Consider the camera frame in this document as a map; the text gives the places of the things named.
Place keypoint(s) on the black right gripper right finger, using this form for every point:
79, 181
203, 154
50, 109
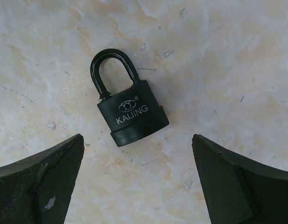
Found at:
238, 190

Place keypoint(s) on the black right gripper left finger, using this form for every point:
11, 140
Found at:
38, 189

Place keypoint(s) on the black Kaijing padlock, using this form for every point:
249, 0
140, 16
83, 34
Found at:
133, 113

